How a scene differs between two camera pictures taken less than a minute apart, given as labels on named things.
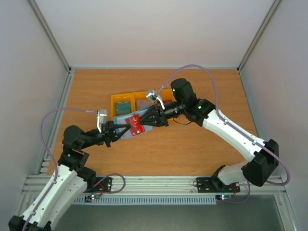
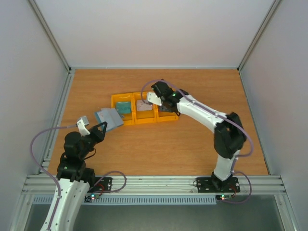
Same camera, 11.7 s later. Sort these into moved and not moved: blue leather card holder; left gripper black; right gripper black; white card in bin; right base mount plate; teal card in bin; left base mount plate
Moved: left gripper black; blue leather card holder; right gripper black
Not moved: teal card in bin; right base mount plate; left base mount plate; white card in bin
